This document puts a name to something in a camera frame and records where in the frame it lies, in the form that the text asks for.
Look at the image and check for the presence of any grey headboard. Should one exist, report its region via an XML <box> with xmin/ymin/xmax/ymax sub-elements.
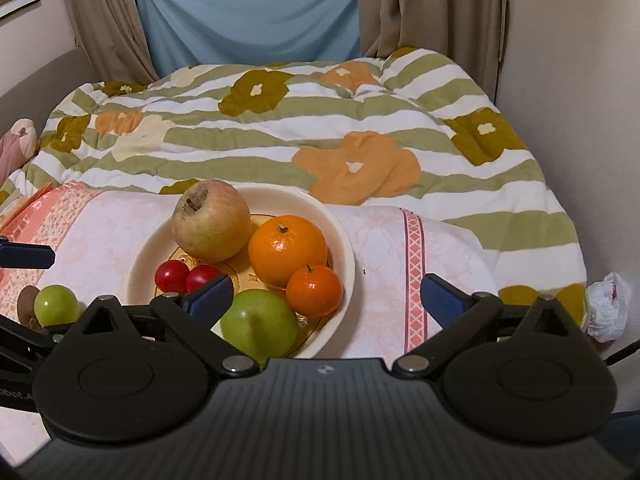
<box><xmin>0</xmin><ymin>49</ymin><xmax>101</xmax><ymax>136</ymax></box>

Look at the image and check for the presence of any brown kiwi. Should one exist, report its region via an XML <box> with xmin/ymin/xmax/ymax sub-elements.
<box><xmin>16</xmin><ymin>285</ymin><xmax>41</xmax><ymax>332</ymax></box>

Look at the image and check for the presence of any beige curtain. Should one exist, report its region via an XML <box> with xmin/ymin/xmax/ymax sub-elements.
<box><xmin>64</xmin><ymin>0</ymin><xmax>158</xmax><ymax>84</ymax></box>
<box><xmin>357</xmin><ymin>0</ymin><xmax>509</xmax><ymax>99</ymax></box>

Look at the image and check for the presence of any green striped floral quilt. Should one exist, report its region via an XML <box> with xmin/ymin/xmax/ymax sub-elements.
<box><xmin>1</xmin><ymin>48</ymin><xmax>586</xmax><ymax>320</ymax></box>

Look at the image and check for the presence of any yellow red apple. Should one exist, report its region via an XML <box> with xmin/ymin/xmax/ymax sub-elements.
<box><xmin>170</xmin><ymin>180</ymin><xmax>252</xmax><ymax>263</ymax></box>

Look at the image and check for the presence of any small green apple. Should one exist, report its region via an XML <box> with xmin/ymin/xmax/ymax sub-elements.
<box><xmin>34</xmin><ymin>285</ymin><xmax>82</xmax><ymax>327</ymax></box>

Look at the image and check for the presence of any beige right curtain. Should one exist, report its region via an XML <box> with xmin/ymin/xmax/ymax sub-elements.
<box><xmin>357</xmin><ymin>0</ymin><xmax>509</xmax><ymax>99</ymax></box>

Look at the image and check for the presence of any mandarin in bowl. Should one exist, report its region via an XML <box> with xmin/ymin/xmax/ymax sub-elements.
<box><xmin>285</xmin><ymin>264</ymin><xmax>343</xmax><ymax>318</ymax></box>

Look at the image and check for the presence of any beige left curtain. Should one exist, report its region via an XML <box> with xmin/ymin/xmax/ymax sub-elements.
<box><xmin>64</xmin><ymin>0</ymin><xmax>158</xmax><ymax>84</ymax></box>

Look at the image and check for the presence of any large orange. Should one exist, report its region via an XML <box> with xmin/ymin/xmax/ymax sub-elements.
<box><xmin>247</xmin><ymin>214</ymin><xmax>329</xmax><ymax>288</ymax></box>

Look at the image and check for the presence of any blue cloth curtain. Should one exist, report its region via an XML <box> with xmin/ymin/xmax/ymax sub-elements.
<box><xmin>137</xmin><ymin>0</ymin><xmax>361</xmax><ymax>76</ymax></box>

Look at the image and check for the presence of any white plastic bag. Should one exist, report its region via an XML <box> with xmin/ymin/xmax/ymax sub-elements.
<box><xmin>586</xmin><ymin>272</ymin><xmax>632</xmax><ymax>344</ymax></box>

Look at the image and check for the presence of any pink plush pillow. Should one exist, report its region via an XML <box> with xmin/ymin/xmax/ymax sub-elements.
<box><xmin>0</xmin><ymin>118</ymin><xmax>38</xmax><ymax>182</ymax></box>

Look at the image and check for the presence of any cream oval bowl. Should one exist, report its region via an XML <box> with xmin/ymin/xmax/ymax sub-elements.
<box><xmin>119</xmin><ymin>184</ymin><xmax>356</xmax><ymax>359</ymax></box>

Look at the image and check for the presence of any red cherry tomato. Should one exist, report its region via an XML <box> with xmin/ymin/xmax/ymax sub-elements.
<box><xmin>154</xmin><ymin>260</ymin><xmax>190</xmax><ymax>295</ymax></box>
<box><xmin>186</xmin><ymin>263</ymin><xmax>221</xmax><ymax>292</ymax></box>

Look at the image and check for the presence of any large green apple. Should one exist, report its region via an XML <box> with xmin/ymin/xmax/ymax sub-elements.
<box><xmin>220</xmin><ymin>289</ymin><xmax>298</xmax><ymax>364</ymax></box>

